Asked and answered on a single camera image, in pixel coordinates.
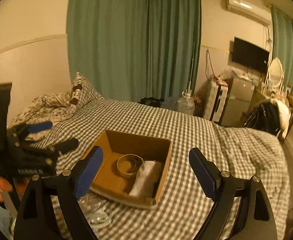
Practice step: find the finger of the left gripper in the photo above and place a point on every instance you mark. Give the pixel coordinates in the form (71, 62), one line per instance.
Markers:
(64, 146)
(33, 131)

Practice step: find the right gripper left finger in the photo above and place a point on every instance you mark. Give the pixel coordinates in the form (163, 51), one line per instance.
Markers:
(36, 218)

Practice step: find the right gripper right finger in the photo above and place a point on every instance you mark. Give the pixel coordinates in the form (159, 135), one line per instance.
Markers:
(254, 218)

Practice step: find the clear plastic cotton swab container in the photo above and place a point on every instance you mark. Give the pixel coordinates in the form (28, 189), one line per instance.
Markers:
(91, 202)

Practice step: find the beige tape roll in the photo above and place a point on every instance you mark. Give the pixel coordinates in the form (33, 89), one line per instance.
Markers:
(128, 165)

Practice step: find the white towel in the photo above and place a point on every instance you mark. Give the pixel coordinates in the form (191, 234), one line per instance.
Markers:
(147, 176)

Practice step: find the floral white duvet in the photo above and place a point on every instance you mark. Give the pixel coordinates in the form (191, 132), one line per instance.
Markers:
(48, 107)

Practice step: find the patterned pillow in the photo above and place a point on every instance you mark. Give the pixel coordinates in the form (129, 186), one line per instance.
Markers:
(82, 92)

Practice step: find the grey checkered bed cover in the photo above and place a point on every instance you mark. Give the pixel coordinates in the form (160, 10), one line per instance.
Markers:
(183, 206)

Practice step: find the brown cardboard box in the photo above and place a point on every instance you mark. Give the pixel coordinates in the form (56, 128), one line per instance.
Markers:
(110, 184)

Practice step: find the chair with black clothes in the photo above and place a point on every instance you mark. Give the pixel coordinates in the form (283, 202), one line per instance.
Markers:
(271, 116)

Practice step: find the wooden dressing table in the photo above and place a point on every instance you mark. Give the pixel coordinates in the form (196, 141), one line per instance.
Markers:
(259, 96)

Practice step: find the green curtain left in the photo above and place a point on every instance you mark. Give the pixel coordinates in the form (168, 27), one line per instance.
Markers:
(132, 49)

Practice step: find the green curtain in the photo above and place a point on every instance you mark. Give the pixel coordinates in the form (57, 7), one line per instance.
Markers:
(283, 43)
(132, 49)

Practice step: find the clear water jug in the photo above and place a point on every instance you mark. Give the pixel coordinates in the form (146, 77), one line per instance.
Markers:
(186, 104)

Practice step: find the silver mini fridge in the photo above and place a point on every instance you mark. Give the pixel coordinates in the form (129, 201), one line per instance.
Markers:
(238, 100)

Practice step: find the white suitcase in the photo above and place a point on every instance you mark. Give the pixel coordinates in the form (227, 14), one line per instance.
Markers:
(215, 100)

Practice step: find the white oval vanity mirror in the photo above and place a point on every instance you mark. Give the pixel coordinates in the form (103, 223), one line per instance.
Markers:
(275, 74)

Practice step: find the green curtain right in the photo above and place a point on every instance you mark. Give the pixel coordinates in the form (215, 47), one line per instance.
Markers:
(283, 43)

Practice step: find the white air conditioner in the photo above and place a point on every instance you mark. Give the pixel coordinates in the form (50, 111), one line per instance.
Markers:
(249, 10)

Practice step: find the black wall television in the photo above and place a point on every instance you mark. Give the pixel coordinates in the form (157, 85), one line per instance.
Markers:
(250, 55)

